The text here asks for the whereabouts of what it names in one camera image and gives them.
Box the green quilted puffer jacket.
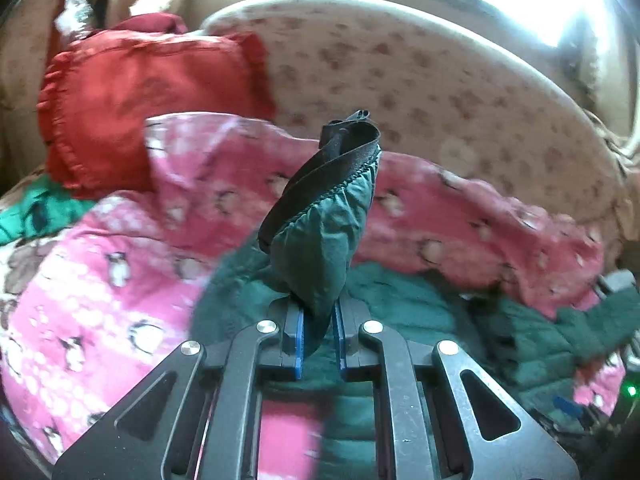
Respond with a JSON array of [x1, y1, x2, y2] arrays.
[[191, 116, 639, 479]]

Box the pink penguin fleece blanket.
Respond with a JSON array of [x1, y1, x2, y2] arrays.
[[1, 114, 639, 462]]

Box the bright green garment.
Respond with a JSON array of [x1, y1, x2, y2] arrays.
[[1, 174, 96, 246]]

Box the floral cream bed headboard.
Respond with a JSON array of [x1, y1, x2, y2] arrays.
[[202, 0, 636, 238]]

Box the red ruffled pillow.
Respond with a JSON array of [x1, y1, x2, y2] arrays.
[[37, 13, 276, 200]]

